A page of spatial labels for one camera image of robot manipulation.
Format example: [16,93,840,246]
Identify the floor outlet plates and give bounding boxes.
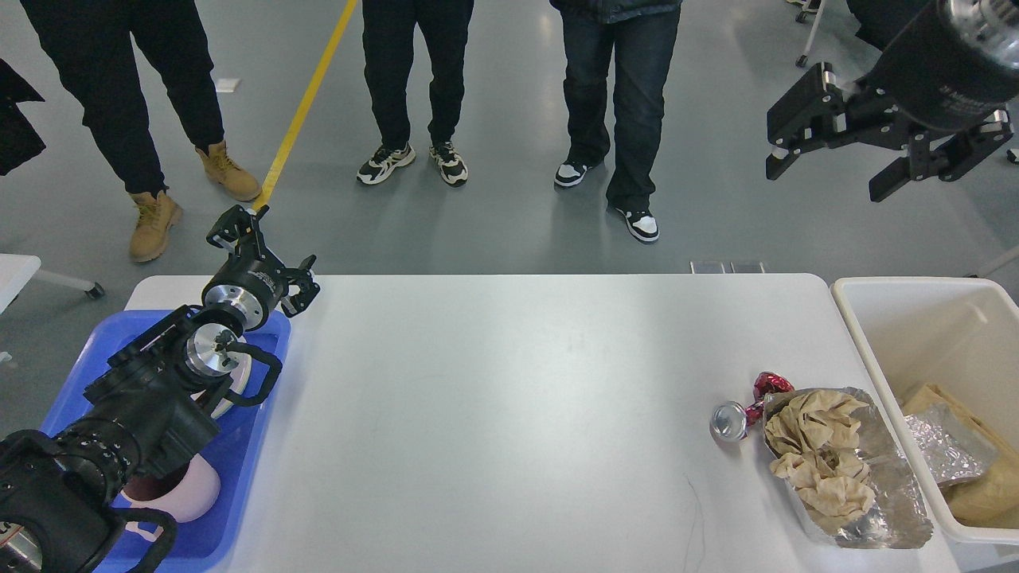
[690,260,767,275]

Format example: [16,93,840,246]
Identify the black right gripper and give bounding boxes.
[765,1,1018,202]

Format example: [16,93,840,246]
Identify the foil tray with brown paper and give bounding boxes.
[762,388,933,550]

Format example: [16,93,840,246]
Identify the aluminium foil sheet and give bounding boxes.
[905,403,998,487]

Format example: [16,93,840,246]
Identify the person in dark jeans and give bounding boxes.
[551,1,683,244]

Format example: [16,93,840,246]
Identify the white plastic bin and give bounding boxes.
[832,277,1018,545]

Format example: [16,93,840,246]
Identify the person in black-white sneakers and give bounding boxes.
[356,0,476,187]

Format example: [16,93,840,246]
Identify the pink plate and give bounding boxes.
[211,354,252,420]

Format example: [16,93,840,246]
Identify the person in tan boots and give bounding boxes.
[21,1,260,263]

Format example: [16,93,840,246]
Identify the pink mug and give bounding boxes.
[120,454,220,524]

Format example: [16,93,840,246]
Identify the crushed red soda can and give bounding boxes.
[709,372,795,442]

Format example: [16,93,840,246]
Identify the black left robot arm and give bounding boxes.
[1,205,320,572]

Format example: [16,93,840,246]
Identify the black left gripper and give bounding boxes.
[201,205,321,330]

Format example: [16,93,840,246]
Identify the brown paper bag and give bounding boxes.
[901,384,1017,528]

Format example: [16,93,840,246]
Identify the white office chair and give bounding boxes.
[795,0,932,69]

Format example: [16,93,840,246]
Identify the white side table left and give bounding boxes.
[1,253,105,313]

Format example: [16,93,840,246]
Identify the blue plastic tray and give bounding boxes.
[41,310,274,572]

